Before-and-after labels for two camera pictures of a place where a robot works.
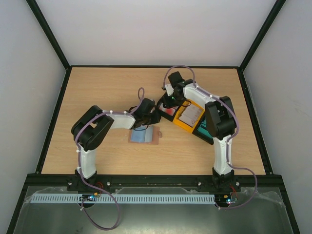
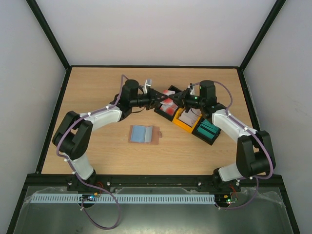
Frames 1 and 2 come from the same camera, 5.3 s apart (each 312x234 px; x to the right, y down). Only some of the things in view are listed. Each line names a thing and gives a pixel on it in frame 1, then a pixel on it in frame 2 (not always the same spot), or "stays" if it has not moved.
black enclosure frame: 66,65 stays
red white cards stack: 170,111 stays
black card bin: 160,105 stays
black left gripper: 156,119 to 153,97
